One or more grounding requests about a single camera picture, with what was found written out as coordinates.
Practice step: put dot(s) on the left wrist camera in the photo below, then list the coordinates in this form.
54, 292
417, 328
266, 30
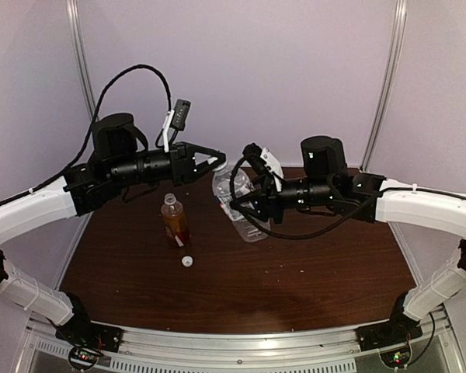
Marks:
174, 123

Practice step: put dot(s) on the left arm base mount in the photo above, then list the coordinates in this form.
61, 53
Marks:
89, 340

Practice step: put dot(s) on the front aluminium rail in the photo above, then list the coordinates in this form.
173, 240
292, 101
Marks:
327, 350

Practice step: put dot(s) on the brown tea bottle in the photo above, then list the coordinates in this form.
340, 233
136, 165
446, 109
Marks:
176, 226

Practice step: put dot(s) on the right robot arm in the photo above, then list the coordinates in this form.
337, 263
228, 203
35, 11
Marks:
363, 197

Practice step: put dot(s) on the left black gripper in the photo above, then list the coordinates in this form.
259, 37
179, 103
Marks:
182, 162

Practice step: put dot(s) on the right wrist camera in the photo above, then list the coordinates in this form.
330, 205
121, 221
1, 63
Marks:
265, 164

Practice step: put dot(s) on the white tea bottle cap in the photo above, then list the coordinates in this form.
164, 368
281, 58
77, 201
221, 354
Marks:
187, 261

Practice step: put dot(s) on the aluminium frame post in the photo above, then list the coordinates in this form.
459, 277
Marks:
75, 28
394, 53

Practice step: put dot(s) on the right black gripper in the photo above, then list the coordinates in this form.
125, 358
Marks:
268, 200

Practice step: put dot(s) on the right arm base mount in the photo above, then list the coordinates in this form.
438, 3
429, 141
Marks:
392, 338

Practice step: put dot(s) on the left aluminium frame post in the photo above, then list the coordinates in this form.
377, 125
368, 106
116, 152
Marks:
75, 28

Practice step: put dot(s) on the right aluminium frame post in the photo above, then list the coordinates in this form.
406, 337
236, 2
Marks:
394, 53

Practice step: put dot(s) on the white water bottle cap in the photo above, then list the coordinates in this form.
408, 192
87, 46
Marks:
220, 167

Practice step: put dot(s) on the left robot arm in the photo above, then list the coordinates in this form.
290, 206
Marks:
121, 159

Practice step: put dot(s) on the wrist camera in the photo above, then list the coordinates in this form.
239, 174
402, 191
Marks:
265, 164
174, 123

